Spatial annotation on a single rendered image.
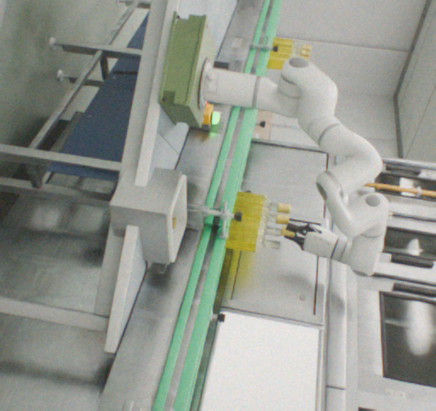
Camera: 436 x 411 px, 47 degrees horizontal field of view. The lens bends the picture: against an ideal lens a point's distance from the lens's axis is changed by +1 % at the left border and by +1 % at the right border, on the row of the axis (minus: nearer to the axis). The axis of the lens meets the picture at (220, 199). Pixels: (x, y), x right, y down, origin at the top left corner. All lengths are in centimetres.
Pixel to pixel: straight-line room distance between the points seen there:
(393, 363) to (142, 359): 80
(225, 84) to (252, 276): 68
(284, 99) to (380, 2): 628
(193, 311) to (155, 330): 13
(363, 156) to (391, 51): 672
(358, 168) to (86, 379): 99
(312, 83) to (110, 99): 97
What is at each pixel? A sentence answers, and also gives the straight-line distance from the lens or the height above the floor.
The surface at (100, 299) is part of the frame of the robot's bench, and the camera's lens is 146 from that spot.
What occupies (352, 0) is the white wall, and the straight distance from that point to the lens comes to 765.
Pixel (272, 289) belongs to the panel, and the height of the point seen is 114.
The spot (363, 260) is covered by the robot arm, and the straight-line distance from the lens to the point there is 153.
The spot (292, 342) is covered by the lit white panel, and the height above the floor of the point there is 123.
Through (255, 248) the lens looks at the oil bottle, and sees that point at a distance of 168.
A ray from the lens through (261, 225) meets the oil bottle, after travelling 171.
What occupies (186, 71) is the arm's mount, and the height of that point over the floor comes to 81.
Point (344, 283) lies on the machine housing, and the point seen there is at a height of 138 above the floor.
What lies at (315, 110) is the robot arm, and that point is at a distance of 136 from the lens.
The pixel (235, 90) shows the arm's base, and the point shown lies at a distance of 146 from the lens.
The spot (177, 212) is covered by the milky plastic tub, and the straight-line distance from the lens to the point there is 154.
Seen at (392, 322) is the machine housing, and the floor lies 155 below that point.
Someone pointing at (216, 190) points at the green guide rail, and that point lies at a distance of 165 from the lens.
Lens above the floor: 110
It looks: 6 degrees down
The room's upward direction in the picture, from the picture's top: 99 degrees clockwise
